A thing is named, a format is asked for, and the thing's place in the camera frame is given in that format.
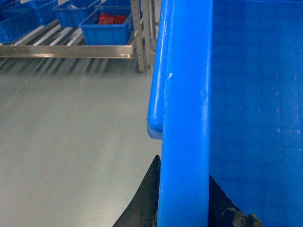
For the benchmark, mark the large blue plastic crate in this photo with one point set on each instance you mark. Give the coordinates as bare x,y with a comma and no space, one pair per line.
227,102

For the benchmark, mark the blue bin with red items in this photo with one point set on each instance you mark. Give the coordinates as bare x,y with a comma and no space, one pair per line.
95,34

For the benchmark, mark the blue bin shelf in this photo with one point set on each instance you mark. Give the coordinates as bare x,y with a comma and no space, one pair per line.
73,12
18,19

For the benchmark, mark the metal shelf upright post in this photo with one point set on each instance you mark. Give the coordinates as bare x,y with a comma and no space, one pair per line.
145,35

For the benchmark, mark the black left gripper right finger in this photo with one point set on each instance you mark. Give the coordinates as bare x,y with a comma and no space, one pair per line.
224,213

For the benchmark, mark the blue bin left shelf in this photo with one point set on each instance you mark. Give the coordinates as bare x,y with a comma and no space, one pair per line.
18,19

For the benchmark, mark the red packaged items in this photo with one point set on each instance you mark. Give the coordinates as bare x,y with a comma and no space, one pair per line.
107,19

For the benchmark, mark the metal shelf front rail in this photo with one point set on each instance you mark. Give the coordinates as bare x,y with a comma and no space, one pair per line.
73,51

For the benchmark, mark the blue bin middle shelf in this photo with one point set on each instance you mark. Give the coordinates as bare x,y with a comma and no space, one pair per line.
73,12

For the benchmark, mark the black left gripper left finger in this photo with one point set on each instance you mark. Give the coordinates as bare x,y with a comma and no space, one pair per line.
142,209

